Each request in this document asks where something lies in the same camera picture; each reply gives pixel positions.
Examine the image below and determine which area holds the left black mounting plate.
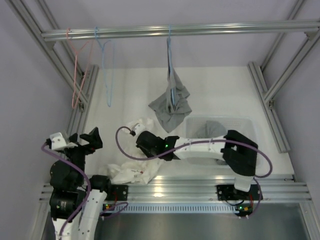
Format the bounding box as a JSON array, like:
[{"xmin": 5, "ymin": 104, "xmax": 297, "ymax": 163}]
[{"xmin": 108, "ymin": 184, "xmax": 129, "ymax": 202}]

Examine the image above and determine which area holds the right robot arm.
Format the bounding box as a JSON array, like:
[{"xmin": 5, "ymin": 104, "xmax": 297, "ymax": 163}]
[{"xmin": 136, "ymin": 130, "xmax": 258, "ymax": 199}]

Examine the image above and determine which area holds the purple cable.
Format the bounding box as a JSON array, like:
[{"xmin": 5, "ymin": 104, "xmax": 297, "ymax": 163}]
[
  {"xmin": 115, "ymin": 126, "xmax": 273, "ymax": 221},
  {"xmin": 41, "ymin": 143, "xmax": 130, "ymax": 233}
]

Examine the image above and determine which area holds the white plastic basket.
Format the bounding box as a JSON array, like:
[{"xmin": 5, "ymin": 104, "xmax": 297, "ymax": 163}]
[{"xmin": 183, "ymin": 115, "xmax": 263, "ymax": 171}]

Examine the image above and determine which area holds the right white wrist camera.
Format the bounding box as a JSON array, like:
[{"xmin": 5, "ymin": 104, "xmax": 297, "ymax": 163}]
[{"xmin": 130, "ymin": 123, "xmax": 146, "ymax": 137}]

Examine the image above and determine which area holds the dark grey tank top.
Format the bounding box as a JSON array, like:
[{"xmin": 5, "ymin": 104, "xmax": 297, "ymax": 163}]
[{"xmin": 147, "ymin": 37, "xmax": 193, "ymax": 134}]

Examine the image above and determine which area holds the white slotted cable duct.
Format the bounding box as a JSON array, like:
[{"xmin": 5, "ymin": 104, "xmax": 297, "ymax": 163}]
[{"xmin": 99, "ymin": 202, "xmax": 253, "ymax": 215}]

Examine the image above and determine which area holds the aluminium frame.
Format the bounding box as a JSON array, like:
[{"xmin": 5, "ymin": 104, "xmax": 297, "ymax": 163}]
[{"xmin": 5, "ymin": 0, "xmax": 320, "ymax": 240}]

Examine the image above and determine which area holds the pink wire hanger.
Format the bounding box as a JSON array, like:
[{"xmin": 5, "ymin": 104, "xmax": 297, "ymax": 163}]
[{"xmin": 65, "ymin": 27, "xmax": 96, "ymax": 110}]

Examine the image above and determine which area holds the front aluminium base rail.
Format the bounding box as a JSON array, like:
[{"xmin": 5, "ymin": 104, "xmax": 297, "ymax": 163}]
[{"xmin": 38, "ymin": 174, "xmax": 312, "ymax": 204}]

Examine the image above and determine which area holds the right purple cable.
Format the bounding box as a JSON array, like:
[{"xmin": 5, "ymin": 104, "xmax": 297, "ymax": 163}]
[{"xmin": 115, "ymin": 126, "xmax": 273, "ymax": 221}]

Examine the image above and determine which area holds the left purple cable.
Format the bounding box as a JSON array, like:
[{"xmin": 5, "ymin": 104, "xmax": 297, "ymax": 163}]
[{"xmin": 41, "ymin": 143, "xmax": 130, "ymax": 233}]

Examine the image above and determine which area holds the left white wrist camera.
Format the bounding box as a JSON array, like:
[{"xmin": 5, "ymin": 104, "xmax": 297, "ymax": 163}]
[{"xmin": 46, "ymin": 132, "xmax": 78, "ymax": 151}]

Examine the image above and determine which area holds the aluminium hanging rail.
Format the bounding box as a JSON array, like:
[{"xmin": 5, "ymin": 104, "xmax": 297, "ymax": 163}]
[{"xmin": 40, "ymin": 19, "xmax": 320, "ymax": 42}]

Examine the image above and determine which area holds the black mounting plate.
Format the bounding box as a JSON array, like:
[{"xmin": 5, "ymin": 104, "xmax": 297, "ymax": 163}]
[
  {"xmin": 108, "ymin": 184, "xmax": 129, "ymax": 202},
  {"xmin": 216, "ymin": 184, "xmax": 239, "ymax": 201}
]

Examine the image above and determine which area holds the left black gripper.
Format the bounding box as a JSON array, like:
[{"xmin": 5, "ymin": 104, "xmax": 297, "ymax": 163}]
[{"xmin": 62, "ymin": 127, "xmax": 102, "ymax": 186}]

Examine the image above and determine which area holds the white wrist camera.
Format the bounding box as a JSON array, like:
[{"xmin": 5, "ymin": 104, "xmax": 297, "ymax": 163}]
[
  {"xmin": 130, "ymin": 123, "xmax": 146, "ymax": 137},
  {"xmin": 46, "ymin": 132, "xmax": 78, "ymax": 151}
]

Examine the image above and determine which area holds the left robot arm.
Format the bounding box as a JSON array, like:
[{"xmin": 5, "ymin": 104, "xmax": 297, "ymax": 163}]
[{"xmin": 41, "ymin": 127, "xmax": 113, "ymax": 240}]

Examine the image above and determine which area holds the white tank top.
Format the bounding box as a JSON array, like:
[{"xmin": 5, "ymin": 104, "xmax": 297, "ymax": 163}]
[{"xmin": 98, "ymin": 129, "xmax": 165, "ymax": 185}]

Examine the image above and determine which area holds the blue wire hanger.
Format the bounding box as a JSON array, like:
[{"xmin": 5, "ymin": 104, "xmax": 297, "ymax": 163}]
[
  {"xmin": 166, "ymin": 25, "xmax": 176, "ymax": 108},
  {"xmin": 94, "ymin": 26, "xmax": 116, "ymax": 108}
]

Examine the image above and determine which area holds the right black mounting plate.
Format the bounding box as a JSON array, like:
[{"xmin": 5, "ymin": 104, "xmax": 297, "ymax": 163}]
[{"xmin": 216, "ymin": 184, "xmax": 239, "ymax": 201}]

